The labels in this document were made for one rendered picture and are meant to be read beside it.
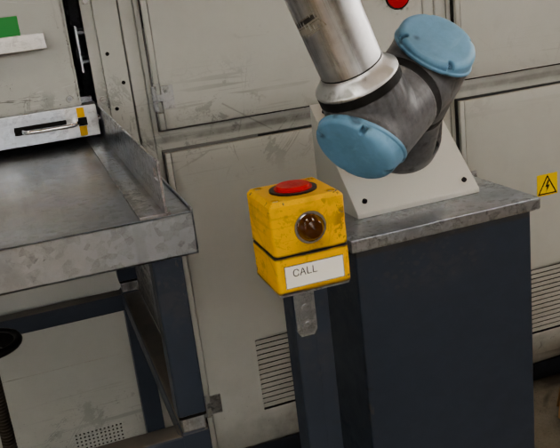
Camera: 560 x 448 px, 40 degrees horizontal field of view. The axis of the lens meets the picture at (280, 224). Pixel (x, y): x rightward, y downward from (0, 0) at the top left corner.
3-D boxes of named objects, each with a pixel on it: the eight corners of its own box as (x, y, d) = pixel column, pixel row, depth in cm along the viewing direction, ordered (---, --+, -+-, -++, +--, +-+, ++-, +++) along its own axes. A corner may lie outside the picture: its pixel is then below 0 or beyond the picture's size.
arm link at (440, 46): (462, 95, 120) (498, 33, 109) (420, 148, 113) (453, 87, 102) (397, 54, 122) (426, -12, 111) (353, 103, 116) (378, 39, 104)
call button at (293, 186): (318, 199, 79) (317, 184, 79) (282, 206, 78) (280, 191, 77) (305, 191, 83) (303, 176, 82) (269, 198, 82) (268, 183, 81)
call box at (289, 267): (353, 283, 80) (344, 188, 77) (280, 300, 78) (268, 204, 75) (324, 260, 88) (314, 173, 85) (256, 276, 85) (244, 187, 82)
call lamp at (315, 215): (332, 243, 77) (329, 210, 76) (300, 250, 76) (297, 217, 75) (327, 239, 78) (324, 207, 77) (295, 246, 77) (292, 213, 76)
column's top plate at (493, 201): (431, 172, 148) (430, 162, 147) (540, 209, 119) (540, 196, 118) (274, 205, 138) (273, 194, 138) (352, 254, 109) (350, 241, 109)
